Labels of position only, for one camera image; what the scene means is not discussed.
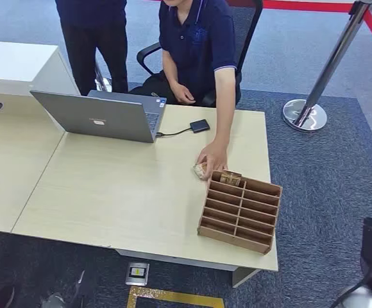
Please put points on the black external drive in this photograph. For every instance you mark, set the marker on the black external drive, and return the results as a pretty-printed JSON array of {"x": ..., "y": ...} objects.
[{"x": 199, "y": 126}]

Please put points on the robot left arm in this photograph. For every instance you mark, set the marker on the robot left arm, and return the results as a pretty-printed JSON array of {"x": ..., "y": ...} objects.
[{"x": 53, "y": 301}]

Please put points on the silver floor socket box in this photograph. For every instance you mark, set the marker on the silver floor socket box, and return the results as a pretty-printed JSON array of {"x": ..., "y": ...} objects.
[{"x": 137, "y": 273}]

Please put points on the white cabinet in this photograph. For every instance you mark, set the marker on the white cabinet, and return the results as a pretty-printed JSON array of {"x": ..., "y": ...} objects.
[{"x": 19, "y": 63}]

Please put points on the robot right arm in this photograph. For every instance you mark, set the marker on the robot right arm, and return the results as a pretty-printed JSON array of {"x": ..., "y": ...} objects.
[{"x": 362, "y": 299}]

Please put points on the person's right forearm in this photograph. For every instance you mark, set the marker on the person's right forearm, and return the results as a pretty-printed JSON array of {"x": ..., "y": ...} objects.
[{"x": 169, "y": 68}]

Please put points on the seated person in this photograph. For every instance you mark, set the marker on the seated person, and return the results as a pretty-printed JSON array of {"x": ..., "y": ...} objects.
[{"x": 202, "y": 46}]

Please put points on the person's left hand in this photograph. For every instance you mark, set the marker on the person's left hand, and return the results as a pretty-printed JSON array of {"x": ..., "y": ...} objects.
[{"x": 215, "y": 157}]

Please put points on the standing person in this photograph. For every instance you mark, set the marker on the standing person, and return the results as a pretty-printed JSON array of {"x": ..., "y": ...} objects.
[{"x": 91, "y": 38}]

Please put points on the person's left forearm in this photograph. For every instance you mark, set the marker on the person's left forearm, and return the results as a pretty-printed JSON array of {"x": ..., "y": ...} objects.
[{"x": 224, "y": 106}]

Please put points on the chrome stanchion post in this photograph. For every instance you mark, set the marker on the chrome stanchion post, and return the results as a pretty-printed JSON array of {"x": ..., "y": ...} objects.
[{"x": 327, "y": 70}]

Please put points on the black office chair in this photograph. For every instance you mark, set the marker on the black office chair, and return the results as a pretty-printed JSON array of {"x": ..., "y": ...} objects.
[{"x": 250, "y": 25}]

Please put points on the person's right hand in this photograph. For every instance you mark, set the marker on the person's right hand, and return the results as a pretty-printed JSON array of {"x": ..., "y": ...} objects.
[{"x": 182, "y": 94}]

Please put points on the brown picture card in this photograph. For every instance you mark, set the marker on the brown picture card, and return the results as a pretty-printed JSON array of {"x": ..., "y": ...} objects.
[{"x": 230, "y": 178}]

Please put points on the brown wooden card organizer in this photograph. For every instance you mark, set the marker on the brown wooden card organizer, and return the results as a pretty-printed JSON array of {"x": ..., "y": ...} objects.
[{"x": 241, "y": 212}]

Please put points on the grey laptop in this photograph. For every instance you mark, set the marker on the grey laptop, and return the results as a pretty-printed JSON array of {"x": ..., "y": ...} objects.
[{"x": 103, "y": 119}]

